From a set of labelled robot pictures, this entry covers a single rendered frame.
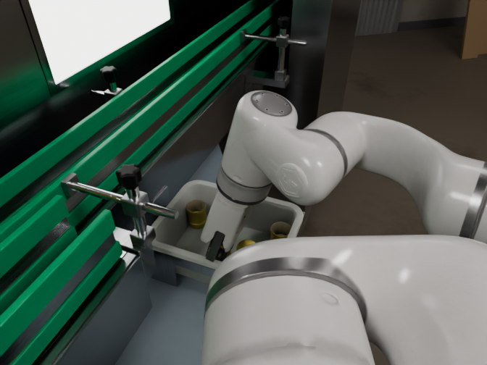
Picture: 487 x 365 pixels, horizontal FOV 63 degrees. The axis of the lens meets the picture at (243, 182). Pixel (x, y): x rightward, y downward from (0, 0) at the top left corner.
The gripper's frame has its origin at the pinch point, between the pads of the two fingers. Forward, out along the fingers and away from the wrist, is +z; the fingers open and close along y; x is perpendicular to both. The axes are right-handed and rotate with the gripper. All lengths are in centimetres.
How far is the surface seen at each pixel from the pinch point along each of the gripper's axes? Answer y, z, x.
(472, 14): -339, 26, 83
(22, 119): -2.4, -5.0, -39.9
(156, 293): 8.5, 7.3, -6.3
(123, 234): 9.1, -5.0, -12.5
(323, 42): -75, -9, -2
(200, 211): -8.3, 3.7, -7.1
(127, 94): -16.0, -8.5, -28.5
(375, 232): -98, 70, 50
